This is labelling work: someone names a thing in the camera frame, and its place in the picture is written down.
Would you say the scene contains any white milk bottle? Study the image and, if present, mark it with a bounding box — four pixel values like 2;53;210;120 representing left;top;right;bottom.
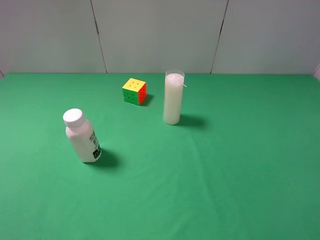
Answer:
62;108;102;163

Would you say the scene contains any colourful puzzle cube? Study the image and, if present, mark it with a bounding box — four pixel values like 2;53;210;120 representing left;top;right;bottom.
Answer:
122;78;147;106

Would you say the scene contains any tall white glass candle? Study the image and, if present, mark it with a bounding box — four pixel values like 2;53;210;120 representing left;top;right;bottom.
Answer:
163;70;186;125

